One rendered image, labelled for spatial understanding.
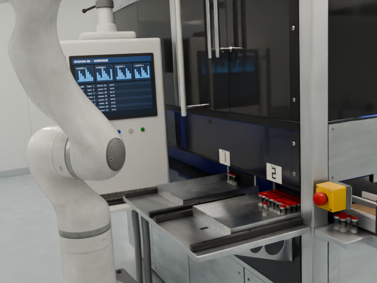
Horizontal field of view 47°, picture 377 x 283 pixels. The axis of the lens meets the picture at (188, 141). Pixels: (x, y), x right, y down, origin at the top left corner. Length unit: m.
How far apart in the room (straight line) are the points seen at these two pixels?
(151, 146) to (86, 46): 0.57
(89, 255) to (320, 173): 0.75
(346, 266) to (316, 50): 0.72
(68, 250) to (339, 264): 0.92
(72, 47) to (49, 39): 1.21
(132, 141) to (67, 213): 1.20
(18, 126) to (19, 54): 5.76
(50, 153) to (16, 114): 5.64
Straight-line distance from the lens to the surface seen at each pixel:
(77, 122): 0.90
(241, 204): 1.64
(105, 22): 2.16
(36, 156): 1.00
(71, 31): 6.72
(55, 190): 1.00
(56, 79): 0.88
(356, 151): 1.49
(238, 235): 1.32
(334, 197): 1.33
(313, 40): 1.34
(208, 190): 1.84
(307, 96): 1.36
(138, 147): 2.15
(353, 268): 1.62
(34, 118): 6.63
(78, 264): 1.02
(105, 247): 1.02
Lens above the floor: 1.40
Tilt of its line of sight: 10 degrees down
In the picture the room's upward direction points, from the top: 3 degrees counter-clockwise
